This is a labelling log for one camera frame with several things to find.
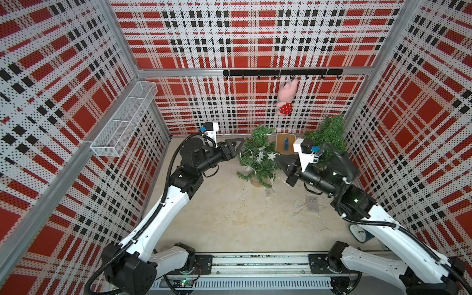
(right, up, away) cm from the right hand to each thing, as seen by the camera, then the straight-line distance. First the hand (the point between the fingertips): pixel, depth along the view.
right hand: (276, 157), depth 58 cm
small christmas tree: (+28, +11, +21) cm, 36 cm away
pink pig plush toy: (+11, +31, +35) cm, 48 cm away
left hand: (-11, +6, +9) cm, 16 cm away
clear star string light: (-6, -1, +11) cm, 13 cm away
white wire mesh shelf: (-78, +9, +34) cm, 85 cm away
